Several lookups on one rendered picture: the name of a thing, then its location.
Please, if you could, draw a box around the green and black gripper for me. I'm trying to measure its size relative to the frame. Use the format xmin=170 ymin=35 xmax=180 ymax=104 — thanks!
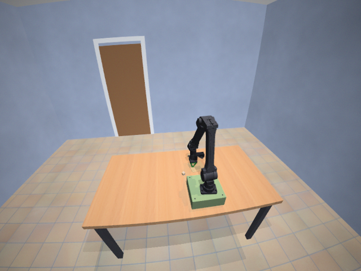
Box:
xmin=188 ymin=154 xmax=197 ymax=167

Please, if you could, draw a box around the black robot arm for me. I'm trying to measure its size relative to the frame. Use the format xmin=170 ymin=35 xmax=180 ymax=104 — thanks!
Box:
xmin=187 ymin=116 xmax=218 ymax=195

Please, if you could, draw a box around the beige flat mat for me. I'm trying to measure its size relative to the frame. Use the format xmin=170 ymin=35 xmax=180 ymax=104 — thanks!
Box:
xmin=187 ymin=160 xmax=204 ymax=173

